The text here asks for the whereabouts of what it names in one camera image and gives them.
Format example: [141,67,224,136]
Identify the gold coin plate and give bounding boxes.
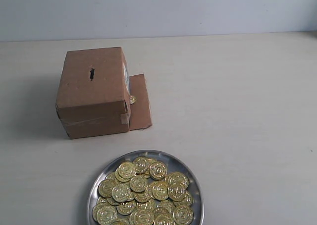
[129,175,149,193]
[149,161,167,180]
[173,205,194,225]
[96,206,117,225]
[168,183,186,201]
[118,161,136,179]
[112,183,131,203]

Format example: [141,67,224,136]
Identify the round silver metal plate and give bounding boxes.
[87,150,204,225]

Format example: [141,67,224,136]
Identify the gold coin bottom right plate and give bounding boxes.
[173,205,194,225]

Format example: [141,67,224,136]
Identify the gold coin centre plate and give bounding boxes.
[129,175,149,193]

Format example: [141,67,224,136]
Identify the gold coin top plate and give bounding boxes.
[149,161,167,180]

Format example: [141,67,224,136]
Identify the gold coin upper left plate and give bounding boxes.
[118,161,136,179]

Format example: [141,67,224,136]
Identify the brown cardboard slotted box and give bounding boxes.
[55,47,152,139]

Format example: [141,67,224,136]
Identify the gold coin bottom left plate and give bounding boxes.
[96,206,117,225]

